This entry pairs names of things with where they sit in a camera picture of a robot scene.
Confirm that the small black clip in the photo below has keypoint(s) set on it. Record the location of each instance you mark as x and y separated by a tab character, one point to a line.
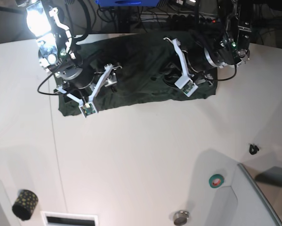
254	149

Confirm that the small metal tin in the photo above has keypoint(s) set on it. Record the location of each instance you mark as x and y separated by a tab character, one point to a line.
180	217

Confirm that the white slotted tray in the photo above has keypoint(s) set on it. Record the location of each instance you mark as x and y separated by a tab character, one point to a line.
67	219

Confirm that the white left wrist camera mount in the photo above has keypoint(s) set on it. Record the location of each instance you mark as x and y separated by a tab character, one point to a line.
190	78

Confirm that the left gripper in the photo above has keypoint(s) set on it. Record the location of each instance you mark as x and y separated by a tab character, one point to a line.
199	60

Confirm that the black yellow-dotted cup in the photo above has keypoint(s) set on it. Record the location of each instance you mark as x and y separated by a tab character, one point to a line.
25	204

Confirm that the blue box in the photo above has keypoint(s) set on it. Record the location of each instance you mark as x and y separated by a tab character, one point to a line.
127	3

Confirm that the dark green t-shirt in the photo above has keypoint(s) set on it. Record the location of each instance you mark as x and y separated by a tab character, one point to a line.
145	76

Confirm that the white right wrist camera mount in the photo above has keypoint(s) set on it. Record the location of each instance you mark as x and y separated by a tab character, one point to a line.
87	102

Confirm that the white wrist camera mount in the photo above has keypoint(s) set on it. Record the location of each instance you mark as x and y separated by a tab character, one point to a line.
87	102
190	78

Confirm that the green tape roll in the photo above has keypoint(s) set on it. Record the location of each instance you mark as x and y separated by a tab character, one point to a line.
216	180

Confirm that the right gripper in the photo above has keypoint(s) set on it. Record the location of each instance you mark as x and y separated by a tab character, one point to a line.
76	79

